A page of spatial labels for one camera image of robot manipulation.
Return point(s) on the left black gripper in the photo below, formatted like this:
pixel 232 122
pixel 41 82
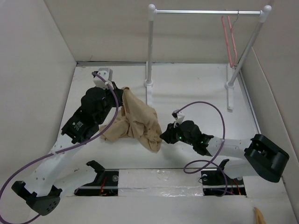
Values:
pixel 118 92

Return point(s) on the tan object at edge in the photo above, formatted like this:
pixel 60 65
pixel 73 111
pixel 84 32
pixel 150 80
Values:
pixel 259 219

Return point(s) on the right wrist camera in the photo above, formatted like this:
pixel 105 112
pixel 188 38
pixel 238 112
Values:
pixel 178 116

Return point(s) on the white metal clothes rack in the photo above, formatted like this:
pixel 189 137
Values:
pixel 196 36

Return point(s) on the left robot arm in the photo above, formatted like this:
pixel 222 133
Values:
pixel 43 189

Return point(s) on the beige t shirt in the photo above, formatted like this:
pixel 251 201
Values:
pixel 135 120

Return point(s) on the pink clothes hanger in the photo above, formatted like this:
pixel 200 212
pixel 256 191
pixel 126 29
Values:
pixel 229 39

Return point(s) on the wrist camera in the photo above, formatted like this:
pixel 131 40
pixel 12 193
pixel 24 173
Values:
pixel 178 116
pixel 101 76

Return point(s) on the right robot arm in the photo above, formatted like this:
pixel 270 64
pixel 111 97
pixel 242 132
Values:
pixel 248 157

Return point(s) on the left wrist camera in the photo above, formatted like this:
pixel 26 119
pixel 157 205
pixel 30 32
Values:
pixel 101 76

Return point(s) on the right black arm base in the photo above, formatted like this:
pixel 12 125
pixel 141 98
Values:
pixel 214 183

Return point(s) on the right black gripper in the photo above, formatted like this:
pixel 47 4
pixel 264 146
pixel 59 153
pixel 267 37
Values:
pixel 168 135

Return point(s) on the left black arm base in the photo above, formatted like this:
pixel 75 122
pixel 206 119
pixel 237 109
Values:
pixel 105 182

